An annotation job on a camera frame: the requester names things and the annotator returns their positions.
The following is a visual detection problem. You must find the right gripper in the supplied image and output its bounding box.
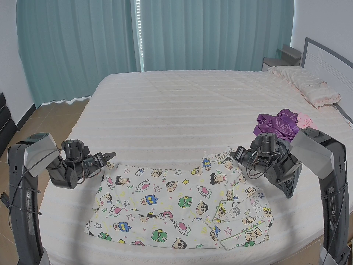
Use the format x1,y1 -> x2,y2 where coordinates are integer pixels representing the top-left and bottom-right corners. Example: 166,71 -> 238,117
234,146 -> 258,168

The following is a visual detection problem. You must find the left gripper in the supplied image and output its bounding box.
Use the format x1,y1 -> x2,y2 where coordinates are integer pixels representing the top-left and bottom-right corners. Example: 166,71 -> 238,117
83,151 -> 117,173

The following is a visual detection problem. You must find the white printed pyjama top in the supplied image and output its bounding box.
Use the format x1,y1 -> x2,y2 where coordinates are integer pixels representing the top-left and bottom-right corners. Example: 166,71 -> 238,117
84,146 -> 273,251

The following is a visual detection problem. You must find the bed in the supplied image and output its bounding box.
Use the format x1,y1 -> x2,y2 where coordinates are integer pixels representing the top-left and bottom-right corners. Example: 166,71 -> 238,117
39,38 -> 353,265

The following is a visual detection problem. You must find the purple satin garment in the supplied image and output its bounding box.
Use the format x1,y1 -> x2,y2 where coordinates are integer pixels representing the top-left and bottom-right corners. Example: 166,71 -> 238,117
253,109 -> 299,143

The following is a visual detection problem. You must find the dark grey garment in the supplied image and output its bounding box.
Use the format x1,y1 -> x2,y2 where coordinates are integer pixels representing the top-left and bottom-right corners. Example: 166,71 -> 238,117
276,140 -> 302,199

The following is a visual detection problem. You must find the pink garment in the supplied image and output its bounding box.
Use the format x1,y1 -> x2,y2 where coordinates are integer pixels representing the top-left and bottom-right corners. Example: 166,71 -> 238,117
296,113 -> 318,130

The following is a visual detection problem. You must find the pink striped pillow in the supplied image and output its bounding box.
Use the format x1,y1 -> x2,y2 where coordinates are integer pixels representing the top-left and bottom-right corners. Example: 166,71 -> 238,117
268,66 -> 342,109

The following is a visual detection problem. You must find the grey bedside table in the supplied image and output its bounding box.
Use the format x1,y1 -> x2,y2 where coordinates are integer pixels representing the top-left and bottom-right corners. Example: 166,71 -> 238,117
263,44 -> 302,72

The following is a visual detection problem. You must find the black chest of drawers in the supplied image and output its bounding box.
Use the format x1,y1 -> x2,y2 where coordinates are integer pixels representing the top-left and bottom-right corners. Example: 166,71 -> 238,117
0,92 -> 17,148

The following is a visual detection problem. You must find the blue-green curtain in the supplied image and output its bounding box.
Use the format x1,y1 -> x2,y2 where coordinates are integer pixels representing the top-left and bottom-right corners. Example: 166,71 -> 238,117
139,0 -> 295,72
17,0 -> 142,107

